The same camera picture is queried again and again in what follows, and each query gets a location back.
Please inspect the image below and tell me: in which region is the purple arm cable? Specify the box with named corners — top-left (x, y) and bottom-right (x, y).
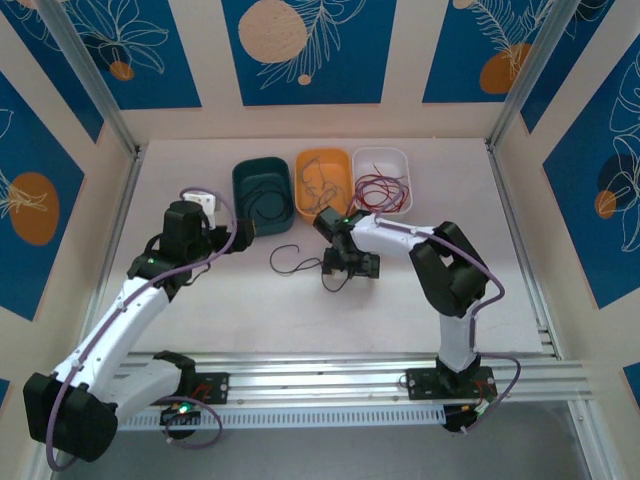
top-left (352, 197), bottom-right (524, 436)
top-left (44, 186), bottom-right (239, 472)

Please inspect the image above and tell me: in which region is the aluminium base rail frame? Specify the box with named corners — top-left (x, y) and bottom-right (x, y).
top-left (42, 349), bottom-right (596, 414)

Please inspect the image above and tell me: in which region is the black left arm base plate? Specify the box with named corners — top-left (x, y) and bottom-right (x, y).
top-left (138, 372), bottom-right (231, 406)

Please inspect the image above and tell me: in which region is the aluminium corner post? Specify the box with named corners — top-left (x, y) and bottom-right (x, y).
top-left (35, 0), bottom-right (146, 159)
top-left (487, 0), bottom-right (617, 151)

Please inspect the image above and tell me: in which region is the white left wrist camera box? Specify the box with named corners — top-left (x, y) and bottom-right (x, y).
top-left (181, 191), bottom-right (224, 232)

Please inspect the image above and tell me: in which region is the black controller board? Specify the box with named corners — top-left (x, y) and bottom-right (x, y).
top-left (443, 402), bottom-right (496, 432)
top-left (159, 403), bottom-right (202, 427)

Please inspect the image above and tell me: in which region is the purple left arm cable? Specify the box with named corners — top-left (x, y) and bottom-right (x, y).
top-left (44, 186), bottom-right (239, 472)

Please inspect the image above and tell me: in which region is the white plastic bin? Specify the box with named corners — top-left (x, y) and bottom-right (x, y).
top-left (351, 145), bottom-right (415, 224)

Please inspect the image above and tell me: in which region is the orange plastic bin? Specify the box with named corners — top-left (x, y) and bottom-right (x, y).
top-left (295, 147), bottom-right (358, 222)

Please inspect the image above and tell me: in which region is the thin black cable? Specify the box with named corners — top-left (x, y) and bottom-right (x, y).
top-left (242, 179), bottom-right (293, 222)
top-left (269, 243), bottom-right (351, 294)

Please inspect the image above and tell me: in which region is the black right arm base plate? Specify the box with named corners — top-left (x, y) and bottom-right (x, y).
top-left (403, 367), bottom-right (499, 401)

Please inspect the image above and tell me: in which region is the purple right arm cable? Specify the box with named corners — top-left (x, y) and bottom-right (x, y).
top-left (352, 197), bottom-right (524, 436)

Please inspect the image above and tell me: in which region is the white slotted cable duct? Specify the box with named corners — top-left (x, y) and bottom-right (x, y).
top-left (63, 405), bottom-right (446, 434)

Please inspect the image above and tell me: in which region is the dark green plastic bin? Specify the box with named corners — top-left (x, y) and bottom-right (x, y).
top-left (231, 156), bottom-right (296, 237)

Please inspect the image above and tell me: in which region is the aluminium side rail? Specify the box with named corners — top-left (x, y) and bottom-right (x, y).
top-left (73, 142), bottom-right (149, 371)
top-left (485, 139), bottom-right (562, 359)

